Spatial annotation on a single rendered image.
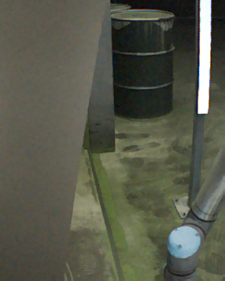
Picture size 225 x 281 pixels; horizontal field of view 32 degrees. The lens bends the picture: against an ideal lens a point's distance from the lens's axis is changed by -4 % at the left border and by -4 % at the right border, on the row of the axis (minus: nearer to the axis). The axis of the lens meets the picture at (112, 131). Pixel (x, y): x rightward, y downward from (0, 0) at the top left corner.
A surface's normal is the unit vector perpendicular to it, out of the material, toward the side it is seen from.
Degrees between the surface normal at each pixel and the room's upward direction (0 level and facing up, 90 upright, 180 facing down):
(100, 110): 90
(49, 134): 90
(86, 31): 90
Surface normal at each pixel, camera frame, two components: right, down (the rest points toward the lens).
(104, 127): 0.16, 0.41
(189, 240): -0.09, -0.87
